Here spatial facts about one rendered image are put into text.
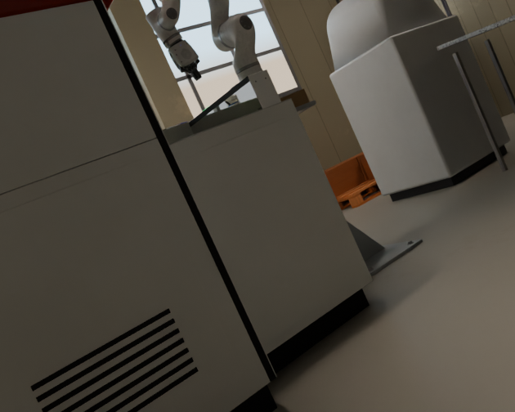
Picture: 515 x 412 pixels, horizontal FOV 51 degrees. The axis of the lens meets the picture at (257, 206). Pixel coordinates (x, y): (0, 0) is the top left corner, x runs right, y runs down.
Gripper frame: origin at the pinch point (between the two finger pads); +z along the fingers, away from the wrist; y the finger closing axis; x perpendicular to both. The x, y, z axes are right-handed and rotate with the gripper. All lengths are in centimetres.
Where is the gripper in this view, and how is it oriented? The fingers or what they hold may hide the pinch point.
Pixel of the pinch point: (196, 75)
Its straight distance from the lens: 239.6
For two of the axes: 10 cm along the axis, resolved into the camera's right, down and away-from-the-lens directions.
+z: 5.6, 8.1, 1.6
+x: -5.0, 1.8, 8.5
